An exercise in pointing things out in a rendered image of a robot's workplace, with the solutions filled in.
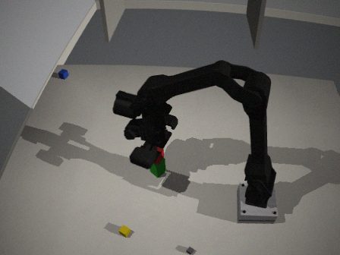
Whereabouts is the green block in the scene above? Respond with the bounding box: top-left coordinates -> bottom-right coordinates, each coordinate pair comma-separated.
151,158 -> 165,172
150,167 -> 166,178

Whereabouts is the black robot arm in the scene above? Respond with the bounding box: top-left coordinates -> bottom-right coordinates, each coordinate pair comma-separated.
112,60 -> 276,208

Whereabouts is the small blue block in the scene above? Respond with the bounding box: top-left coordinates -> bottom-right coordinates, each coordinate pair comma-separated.
58,69 -> 69,79

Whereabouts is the red block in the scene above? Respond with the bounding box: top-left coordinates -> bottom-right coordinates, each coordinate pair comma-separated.
154,147 -> 164,165

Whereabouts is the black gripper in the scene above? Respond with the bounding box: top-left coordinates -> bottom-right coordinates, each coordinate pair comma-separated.
130,114 -> 178,169

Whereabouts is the yellow cube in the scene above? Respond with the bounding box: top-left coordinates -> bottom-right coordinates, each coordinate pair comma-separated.
118,225 -> 131,237

